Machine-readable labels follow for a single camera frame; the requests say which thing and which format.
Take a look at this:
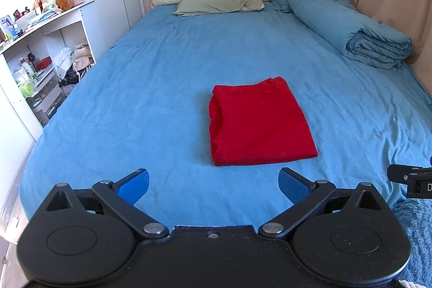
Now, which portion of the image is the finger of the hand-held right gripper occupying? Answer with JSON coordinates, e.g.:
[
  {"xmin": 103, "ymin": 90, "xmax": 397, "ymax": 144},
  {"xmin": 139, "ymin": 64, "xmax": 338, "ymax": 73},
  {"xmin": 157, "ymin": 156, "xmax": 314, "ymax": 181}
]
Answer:
[{"xmin": 387, "ymin": 164, "xmax": 432, "ymax": 183}]

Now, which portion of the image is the bed with blue sheet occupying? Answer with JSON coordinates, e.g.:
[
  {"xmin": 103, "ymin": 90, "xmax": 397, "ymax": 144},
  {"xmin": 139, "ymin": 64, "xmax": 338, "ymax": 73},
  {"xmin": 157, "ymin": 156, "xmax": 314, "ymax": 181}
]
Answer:
[{"xmin": 18, "ymin": 1, "xmax": 432, "ymax": 228}]

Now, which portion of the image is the blue fluffy rug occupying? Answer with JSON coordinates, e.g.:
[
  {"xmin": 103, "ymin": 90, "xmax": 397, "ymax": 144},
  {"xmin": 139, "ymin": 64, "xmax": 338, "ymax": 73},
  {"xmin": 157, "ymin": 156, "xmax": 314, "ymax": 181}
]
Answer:
[{"xmin": 393, "ymin": 198, "xmax": 432, "ymax": 288}]

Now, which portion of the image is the clear drawer organiser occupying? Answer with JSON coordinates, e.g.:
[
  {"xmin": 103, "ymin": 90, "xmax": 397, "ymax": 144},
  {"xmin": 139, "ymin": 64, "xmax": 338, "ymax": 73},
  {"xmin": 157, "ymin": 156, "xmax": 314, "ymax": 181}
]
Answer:
[{"xmin": 25, "ymin": 71, "xmax": 67, "ymax": 127}]

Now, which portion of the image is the blue folded duvet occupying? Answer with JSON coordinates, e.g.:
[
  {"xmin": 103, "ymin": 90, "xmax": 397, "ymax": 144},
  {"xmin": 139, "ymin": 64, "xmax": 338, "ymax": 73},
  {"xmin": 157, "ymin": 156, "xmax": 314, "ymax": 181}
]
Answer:
[{"xmin": 268, "ymin": 0, "xmax": 413, "ymax": 70}]

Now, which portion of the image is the green pillow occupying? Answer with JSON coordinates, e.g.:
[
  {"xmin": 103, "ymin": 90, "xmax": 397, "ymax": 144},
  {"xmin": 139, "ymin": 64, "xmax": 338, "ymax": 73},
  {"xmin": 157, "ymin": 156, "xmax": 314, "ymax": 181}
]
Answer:
[{"xmin": 173, "ymin": 0, "xmax": 265, "ymax": 17}]

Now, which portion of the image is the white plastic bag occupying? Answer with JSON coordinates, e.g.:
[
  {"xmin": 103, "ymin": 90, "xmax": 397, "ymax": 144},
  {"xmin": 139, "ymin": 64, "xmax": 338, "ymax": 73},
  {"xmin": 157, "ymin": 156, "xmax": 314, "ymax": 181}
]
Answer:
[{"xmin": 54, "ymin": 48, "xmax": 73, "ymax": 78}]

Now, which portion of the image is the beige cloth bundle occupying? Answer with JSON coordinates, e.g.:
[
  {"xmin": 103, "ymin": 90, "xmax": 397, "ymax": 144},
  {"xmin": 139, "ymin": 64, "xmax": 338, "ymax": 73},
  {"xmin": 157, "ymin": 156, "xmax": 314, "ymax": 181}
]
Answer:
[{"xmin": 72, "ymin": 42, "xmax": 94, "ymax": 73}]

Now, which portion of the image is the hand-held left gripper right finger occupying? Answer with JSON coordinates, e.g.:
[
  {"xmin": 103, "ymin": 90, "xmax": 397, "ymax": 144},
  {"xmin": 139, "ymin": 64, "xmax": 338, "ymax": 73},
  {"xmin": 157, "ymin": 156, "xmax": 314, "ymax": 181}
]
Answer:
[{"xmin": 258, "ymin": 167, "xmax": 394, "ymax": 240}]

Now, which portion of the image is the red garment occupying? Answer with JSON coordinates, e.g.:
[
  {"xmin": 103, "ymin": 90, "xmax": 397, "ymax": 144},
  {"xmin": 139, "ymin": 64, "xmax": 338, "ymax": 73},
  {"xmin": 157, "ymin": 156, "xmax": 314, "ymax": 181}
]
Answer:
[{"xmin": 208, "ymin": 76, "xmax": 319, "ymax": 167}]

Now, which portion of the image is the white shelf unit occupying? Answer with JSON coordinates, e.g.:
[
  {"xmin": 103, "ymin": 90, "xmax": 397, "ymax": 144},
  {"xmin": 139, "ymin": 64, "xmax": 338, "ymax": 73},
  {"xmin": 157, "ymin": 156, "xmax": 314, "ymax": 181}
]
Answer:
[{"xmin": 0, "ymin": 0, "xmax": 97, "ymax": 142}]

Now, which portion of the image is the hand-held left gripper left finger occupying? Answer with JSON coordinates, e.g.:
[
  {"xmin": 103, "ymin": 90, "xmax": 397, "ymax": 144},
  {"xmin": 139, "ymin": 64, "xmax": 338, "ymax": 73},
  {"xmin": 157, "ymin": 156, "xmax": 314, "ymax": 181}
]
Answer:
[{"xmin": 35, "ymin": 168, "xmax": 169, "ymax": 240}]

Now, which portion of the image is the green packet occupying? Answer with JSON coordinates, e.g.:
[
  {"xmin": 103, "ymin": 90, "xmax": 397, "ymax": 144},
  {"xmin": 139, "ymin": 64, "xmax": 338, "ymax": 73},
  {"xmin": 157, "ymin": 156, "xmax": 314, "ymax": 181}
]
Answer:
[{"xmin": 18, "ymin": 78, "xmax": 36, "ymax": 98}]

